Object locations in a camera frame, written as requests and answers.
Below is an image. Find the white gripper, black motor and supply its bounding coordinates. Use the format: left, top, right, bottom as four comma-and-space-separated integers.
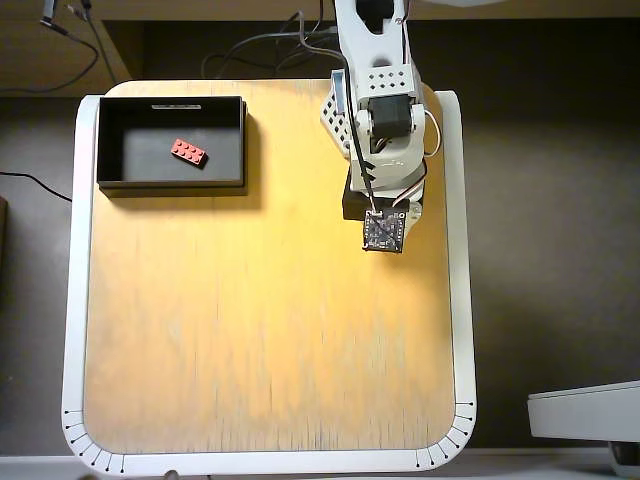
342, 167, 424, 239

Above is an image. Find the red lego block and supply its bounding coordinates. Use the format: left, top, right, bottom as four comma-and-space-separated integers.
169, 137, 210, 170

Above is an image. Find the black rectangular bin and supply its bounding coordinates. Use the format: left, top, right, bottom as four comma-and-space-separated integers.
96, 95, 250, 197

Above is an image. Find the white flat device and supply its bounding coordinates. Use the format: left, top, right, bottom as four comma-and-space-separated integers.
527, 380, 640, 444

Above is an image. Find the white device foot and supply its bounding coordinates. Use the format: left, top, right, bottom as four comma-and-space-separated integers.
607, 442, 640, 479

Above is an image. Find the white table rim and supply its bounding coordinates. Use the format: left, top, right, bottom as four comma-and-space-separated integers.
60, 89, 479, 477

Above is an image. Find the wooden desk board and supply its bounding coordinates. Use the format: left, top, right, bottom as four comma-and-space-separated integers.
0, 0, 640, 99

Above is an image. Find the striped servo wire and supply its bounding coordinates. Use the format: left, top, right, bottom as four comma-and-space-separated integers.
392, 159, 430, 209

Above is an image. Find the black camera circuit board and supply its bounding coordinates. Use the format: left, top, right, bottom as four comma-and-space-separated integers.
361, 208, 407, 256

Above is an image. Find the black camera cable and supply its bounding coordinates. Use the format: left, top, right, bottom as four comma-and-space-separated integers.
294, 12, 381, 216

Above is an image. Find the white servo wire loop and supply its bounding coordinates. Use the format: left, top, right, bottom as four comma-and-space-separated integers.
423, 107, 444, 160

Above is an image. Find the white perforated base bracket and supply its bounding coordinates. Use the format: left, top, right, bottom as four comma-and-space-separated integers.
319, 69, 357, 161

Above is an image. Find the black looped cable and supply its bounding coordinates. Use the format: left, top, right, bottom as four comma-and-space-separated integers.
201, 9, 346, 80

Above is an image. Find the thin grey cable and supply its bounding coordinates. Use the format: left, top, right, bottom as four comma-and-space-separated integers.
64, 0, 120, 85

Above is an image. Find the black cable with connector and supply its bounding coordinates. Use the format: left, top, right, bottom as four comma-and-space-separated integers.
0, 14, 100, 96

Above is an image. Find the thin black cable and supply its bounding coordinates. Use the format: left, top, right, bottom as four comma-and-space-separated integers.
0, 172, 74, 204

